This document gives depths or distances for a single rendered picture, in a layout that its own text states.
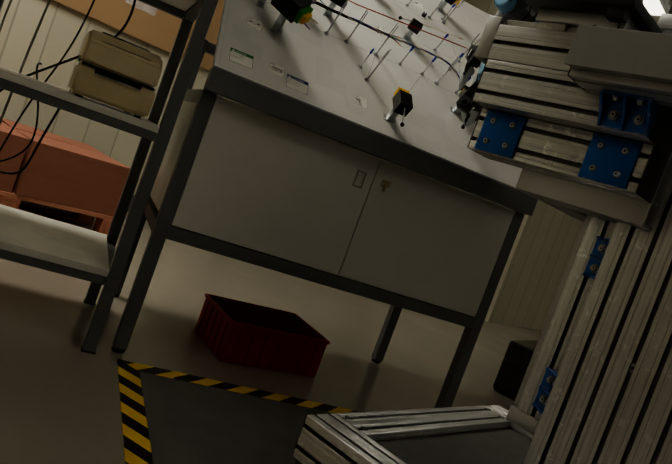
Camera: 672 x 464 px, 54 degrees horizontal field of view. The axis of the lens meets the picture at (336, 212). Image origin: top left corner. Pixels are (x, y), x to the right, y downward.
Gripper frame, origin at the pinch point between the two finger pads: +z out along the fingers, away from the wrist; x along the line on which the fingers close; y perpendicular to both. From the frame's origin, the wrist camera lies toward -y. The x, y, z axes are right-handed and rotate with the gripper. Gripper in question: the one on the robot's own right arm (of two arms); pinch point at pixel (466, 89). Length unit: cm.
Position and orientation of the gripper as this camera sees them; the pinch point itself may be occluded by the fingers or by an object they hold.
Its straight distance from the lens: 238.2
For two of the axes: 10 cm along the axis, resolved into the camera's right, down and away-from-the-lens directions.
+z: -4.5, 8.1, 3.7
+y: -1.7, -4.9, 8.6
